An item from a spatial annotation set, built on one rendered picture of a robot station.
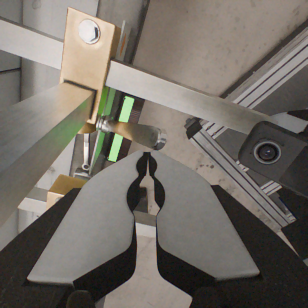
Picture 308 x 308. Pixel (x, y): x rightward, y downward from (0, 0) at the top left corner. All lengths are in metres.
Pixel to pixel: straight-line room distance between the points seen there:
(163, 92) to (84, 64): 0.10
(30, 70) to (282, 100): 0.99
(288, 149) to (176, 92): 0.14
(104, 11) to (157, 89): 0.21
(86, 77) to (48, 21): 0.29
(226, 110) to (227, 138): 0.79
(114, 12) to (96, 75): 0.19
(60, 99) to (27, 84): 0.38
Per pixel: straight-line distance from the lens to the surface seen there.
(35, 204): 0.40
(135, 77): 0.26
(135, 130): 0.15
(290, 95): 1.13
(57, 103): 0.19
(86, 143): 0.48
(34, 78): 0.57
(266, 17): 1.25
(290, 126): 0.30
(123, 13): 0.42
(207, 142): 1.02
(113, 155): 0.48
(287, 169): 0.21
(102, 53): 0.25
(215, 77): 1.18
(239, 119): 0.29
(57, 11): 0.53
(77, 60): 0.26
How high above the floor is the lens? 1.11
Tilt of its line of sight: 61 degrees down
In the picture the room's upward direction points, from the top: 178 degrees clockwise
